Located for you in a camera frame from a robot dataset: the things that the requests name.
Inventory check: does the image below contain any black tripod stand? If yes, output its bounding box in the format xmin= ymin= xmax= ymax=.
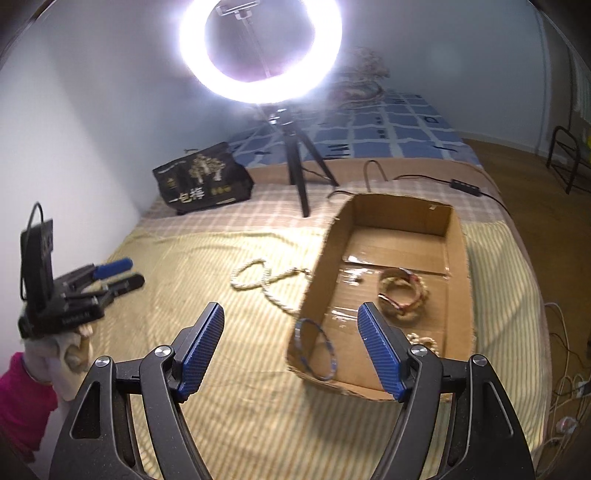
xmin=260 ymin=105 xmax=339 ymax=218

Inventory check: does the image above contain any black clothes rack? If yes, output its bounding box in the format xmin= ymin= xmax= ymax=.
xmin=545 ymin=125 xmax=590 ymax=195

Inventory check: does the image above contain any left gloved hand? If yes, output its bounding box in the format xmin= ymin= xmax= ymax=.
xmin=23 ymin=324 xmax=93 ymax=402

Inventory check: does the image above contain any yellow striped bed cloth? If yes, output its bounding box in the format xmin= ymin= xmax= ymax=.
xmin=93 ymin=221 xmax=551 ymax=479

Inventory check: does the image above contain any thick white pearl rope necklace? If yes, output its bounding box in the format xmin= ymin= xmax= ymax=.
xmin=229 ymin=257 xmax=316 ymax=317

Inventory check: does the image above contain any brown cardboard box tray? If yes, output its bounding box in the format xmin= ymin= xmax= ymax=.
xmin=287 ymin=194 xmax=475 ymax=401

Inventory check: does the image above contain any blue checked quilt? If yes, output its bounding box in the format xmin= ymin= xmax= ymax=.
xmin=225 ymin=89 xmax=484 ymax=169

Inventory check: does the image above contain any black snack bag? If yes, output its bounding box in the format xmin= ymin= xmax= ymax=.
xmin=152 ymin=142 xmax=254 ymax=215

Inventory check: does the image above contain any dried twig wreath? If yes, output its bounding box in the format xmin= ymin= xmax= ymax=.
xmin=327 ymin=47 xmax=390 ymax=109

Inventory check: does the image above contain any dark blue bangle ring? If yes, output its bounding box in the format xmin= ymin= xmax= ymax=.
xmin=293 ymin=317 xmax=340 ymax=382

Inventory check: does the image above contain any small white pearl bracelet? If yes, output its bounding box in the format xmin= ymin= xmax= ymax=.
xmin=406 ymin=332 xmax=440 ymax=358

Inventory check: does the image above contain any white ring light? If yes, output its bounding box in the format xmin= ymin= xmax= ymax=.
xmin=177 ymin=1 xmax=342 ymax=105

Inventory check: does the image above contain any black power cable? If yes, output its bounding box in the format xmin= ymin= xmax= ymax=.
xmin=325 ymin=159 xmax=514 ymax=218

